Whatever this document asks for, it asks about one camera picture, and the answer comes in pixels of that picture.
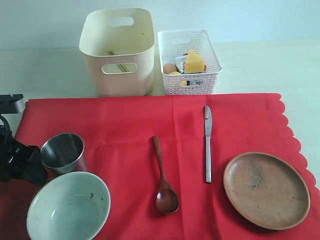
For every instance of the silver table knife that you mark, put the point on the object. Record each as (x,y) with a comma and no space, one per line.
(208,131)

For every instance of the red tablecloth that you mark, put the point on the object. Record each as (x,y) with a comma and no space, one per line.
(118,134)

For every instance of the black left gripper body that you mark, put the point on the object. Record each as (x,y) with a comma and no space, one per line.
(10,166)

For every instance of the steel cup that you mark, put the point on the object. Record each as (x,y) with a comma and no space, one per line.
(64,153)

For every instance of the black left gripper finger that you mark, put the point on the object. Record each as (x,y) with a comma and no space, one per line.
(34,170)

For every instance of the brown wooden plate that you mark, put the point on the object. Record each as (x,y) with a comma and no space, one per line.
(266,191)

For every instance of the brown egg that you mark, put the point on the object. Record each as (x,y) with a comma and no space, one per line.
(169,68)

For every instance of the yellow lemon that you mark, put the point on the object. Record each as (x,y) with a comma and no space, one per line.
(184,82)

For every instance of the dark wooden spoon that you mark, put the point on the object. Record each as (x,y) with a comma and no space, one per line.
(167,201)

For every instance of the white perforated plastic basket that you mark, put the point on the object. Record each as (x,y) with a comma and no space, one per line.
(175,43)

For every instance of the yellow cheese wedge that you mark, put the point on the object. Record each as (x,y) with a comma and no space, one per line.
(194,63)

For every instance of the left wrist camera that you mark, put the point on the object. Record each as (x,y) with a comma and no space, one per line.
(12,103)

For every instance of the cream plastic bin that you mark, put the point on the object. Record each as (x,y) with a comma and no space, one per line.
(129,33)

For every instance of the white ceramic bowl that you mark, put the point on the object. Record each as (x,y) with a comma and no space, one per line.
(73,206)

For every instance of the blue white milk carton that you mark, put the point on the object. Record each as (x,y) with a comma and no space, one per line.
(180,65)

